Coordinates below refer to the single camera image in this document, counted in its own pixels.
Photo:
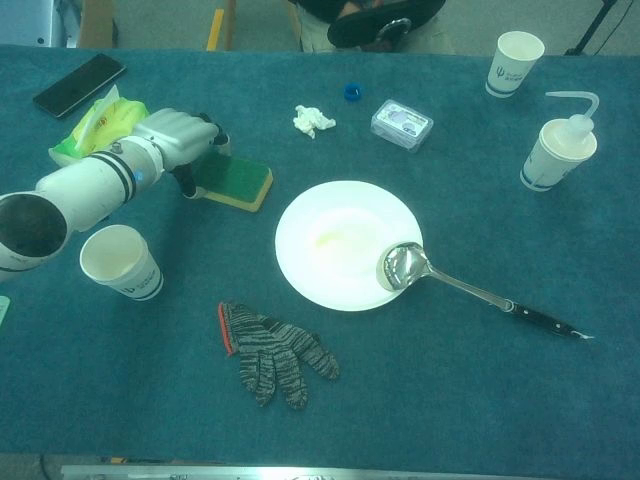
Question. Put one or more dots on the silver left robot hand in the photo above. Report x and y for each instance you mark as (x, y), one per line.
(177, 132)

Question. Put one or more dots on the green yellow sponge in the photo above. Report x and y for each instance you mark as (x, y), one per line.
(240, 182)

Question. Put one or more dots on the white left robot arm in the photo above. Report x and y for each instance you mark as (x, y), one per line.
(85, 185)

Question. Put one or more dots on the white round plate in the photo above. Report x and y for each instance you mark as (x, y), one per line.
(345, 270)

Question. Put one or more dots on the yellow green tissue pack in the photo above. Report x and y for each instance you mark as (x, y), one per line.
(110, 117)

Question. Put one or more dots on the black smartphone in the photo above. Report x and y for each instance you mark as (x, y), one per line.
(80, 85)

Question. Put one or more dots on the crumpled white tissue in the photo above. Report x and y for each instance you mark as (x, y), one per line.
(310, 120)

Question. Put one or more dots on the brown cardboard box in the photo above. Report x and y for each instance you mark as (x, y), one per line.
(97, 22)

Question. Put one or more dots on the empty white paper cup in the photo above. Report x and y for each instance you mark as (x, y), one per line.
(140, 285)

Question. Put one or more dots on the seated person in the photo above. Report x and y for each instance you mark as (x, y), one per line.
(312, 30)

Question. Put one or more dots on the blue bottle cap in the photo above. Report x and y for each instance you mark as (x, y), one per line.
(346, 92)

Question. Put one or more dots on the clear plastic box purple label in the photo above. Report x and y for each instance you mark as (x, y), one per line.
(402, 125)

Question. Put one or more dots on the grey striped work glove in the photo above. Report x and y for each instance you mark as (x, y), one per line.
(270, 350)

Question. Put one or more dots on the light green scrub brush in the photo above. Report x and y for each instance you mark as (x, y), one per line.
(4, 310)

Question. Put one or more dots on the paper cup blue logo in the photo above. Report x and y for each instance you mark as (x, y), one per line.
(510, 75)

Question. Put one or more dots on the wash bottle in cup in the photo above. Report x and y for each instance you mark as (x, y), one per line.
(542, 170)

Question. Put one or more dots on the teal table cloth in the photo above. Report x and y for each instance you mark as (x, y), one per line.
(450, 390)

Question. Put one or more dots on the white squeeze wash bottle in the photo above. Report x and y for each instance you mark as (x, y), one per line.
(580, 125)

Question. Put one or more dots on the black tripod stand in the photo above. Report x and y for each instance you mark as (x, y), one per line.
(597, 22)

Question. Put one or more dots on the silver metal frame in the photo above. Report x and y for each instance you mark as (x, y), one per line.
(35, 20)

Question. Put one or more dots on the aluminium table edge rail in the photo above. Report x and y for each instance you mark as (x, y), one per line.
(350, 472)

